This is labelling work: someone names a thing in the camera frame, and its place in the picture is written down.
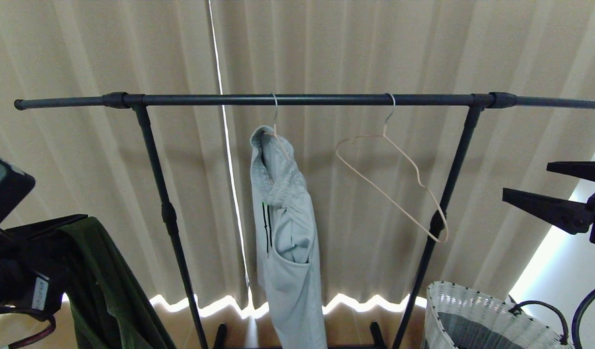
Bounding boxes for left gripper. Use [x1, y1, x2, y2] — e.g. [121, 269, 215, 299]
[0, 214, 88, 313]

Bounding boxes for green garment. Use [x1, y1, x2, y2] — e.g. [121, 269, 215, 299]
[59, 217, 177, 349]

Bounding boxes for pink clothes hanger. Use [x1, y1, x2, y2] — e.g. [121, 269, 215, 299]
[335, 93, 449, 244]
[264, 93, 292, 161]

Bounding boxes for pale grey shorts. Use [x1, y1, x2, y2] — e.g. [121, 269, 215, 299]
[249, 125, 328, 349]

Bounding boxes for white laundry basket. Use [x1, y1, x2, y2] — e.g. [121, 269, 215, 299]
[422, 281, 575, 349]

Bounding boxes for black clothes rack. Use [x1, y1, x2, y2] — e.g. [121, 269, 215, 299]
[14, 91, 595, 349]

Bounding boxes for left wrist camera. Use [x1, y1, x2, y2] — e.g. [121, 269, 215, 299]
[0, 151, 36, 231]

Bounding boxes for black cable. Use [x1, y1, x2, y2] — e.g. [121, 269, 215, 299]
[0, 305, 53, 323]
[571, 280, 595, 349]

